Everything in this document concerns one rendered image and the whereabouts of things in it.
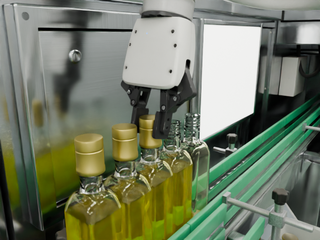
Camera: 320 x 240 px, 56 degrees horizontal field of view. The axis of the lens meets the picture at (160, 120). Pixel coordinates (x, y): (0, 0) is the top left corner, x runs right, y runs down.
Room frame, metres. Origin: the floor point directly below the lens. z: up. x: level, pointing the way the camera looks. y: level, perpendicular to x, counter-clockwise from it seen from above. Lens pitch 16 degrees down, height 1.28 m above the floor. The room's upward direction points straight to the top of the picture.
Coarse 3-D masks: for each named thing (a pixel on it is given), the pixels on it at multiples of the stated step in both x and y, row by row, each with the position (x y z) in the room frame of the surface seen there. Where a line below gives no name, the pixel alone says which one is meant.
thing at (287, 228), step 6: (288, 228) 0.64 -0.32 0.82; (294, 228) 0.64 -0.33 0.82; (318, 228) 0.61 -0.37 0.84; (270, 234) 0.59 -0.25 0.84; (282, 234) 0.63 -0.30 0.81; (294, 234) 0.64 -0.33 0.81; (300, 234) 0.63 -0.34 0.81; (306, 234) 0.62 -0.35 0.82; (312, 234) 0.61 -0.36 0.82; (318, 234) 0.61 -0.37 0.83
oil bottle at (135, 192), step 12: (108, 180) 0.38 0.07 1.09; (120, 180) 0.37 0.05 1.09; (132, 180) 0.37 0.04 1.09; (144, 180) 0.38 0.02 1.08; (120, 192) 0.36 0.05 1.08; (132, 192) 0.36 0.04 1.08; (144, 192) 0.38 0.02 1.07; (132, 204) 0.36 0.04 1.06; (144, 204) 0.38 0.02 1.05; (132, 216) 0.36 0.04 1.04; (144, 216) 0.38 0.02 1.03; (132, 228) 0.36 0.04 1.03; (144, 228) 0.37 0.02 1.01
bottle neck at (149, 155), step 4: (144, 148) 0.42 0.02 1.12; (156, 148) 0.42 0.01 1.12; (144, 152) 0.42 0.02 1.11; (148, 152) 0.42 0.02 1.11; (152, 152) 0.42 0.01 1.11; (156, 152) 0.42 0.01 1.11; (144, 156) 0.42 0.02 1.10; (148, 156) 0.42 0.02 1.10; (152, 156) 0.42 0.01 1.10; (156, 156) 0.42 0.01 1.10; (144, 160) 0.42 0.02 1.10; (148, 160) 0.42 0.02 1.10; (152, 160) 0.42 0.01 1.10; (156, 160) 0.42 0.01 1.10
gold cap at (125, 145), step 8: (112, 128) 0.38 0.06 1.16; (120, 128) 0.38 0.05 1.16; (128, 128) 0.38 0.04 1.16; (136, 128) 0.38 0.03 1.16; (112, 136) 0.38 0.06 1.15; (120, 136) 0.37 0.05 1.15; (128, 136) 0.37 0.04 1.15; (136, 136) 0.39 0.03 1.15; (112, 144) 0.38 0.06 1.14; (120, 144) 0.37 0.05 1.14; (128, 144) 0.37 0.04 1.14; (136, 144) 0.38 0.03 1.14; (112, 152) 0.39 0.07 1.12; (120, 152) 0.37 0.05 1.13; (128, 152) 0.37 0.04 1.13; (136, 152) 0.38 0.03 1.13; (120, 160) 0.37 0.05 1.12; (128, 160) 0.37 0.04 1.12
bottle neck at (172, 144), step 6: (174, 120) 0.49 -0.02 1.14; (174, 126) 0.47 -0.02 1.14; (180, 126) 0.48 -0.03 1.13; (174, 132) 0.47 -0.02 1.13; (180, 132) 0.48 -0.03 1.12; (168, 138) 0.47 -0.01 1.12; (174, 138) 0.47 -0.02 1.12; (180, 138) 0.48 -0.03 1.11; (168, 144) 0.47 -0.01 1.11; (174, 144) 0.47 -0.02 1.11; (168, 150) 0.47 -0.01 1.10; (174, 150) 0.47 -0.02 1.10
